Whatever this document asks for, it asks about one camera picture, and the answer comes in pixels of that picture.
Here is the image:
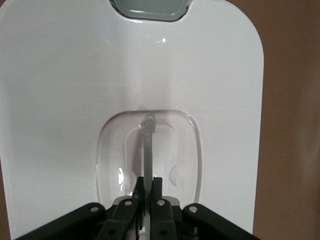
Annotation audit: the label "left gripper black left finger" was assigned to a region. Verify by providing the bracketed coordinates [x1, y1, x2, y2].
[14, 176, 146, 240]

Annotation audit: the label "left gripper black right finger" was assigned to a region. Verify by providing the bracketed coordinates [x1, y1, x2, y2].
[149, 176, 256, 240]

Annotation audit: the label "white box lid grey latches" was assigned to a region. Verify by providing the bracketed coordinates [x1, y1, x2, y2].
[0, 0, 265, 240]

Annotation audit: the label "brown table mat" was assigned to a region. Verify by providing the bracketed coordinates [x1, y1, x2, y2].
[0, 0, 320, 240]

